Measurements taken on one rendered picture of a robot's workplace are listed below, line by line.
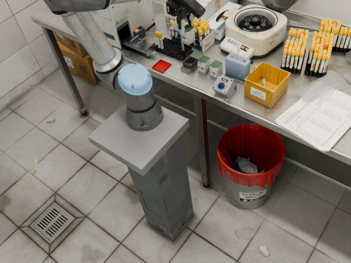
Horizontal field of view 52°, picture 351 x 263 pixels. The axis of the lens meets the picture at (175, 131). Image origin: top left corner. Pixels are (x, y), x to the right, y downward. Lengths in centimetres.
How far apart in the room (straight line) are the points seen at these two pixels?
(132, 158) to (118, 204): 102
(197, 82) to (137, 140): 43
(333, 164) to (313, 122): 71
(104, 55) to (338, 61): 103
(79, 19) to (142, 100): 35
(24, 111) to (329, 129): 237
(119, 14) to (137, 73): 57
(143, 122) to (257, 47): 65
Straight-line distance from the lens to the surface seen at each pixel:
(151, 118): 137
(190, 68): 167
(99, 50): 130
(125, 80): 128
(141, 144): 136
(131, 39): 187
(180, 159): 166
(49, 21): 229
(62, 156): 267
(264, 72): 159
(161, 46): 179
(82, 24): 123
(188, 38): 158
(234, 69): 159
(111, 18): 179
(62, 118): 293
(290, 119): 146
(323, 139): 142
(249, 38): 169
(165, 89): 250
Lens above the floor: 197
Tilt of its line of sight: 50 degrees down
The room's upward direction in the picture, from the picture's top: 9 degrees counter-clockwise
